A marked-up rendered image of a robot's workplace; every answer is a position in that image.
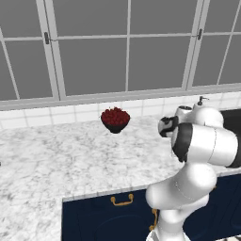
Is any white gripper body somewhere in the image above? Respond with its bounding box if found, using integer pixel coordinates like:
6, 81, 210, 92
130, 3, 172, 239
157, 120, 173, 138

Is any dark soap dispenser pump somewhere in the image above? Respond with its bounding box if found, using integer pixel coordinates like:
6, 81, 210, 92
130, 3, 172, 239
197, 95, 210, 107

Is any black bowl of red berries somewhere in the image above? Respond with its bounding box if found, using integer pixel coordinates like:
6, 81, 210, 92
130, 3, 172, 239
100, 106, 131, 135

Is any black sink basin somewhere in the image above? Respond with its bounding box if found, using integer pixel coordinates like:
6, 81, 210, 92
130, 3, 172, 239
219, 107, 241, 169

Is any white framed window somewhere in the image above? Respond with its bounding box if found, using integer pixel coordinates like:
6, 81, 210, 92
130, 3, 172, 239
0, 0, 241, 111

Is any navy cupboard door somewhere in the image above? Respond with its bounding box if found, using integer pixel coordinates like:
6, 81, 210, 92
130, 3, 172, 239
183, 173, 241, 241

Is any navy drawer front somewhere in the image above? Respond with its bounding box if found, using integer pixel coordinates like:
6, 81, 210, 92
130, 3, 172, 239
61, 187, 158, 241

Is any gold drawer handle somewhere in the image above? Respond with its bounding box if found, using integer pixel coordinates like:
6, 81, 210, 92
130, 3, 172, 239
109, 193, 135, 207

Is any gold cupboard door handle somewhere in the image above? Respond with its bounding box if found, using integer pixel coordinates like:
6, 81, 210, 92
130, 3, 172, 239
149, 208, 159, 232

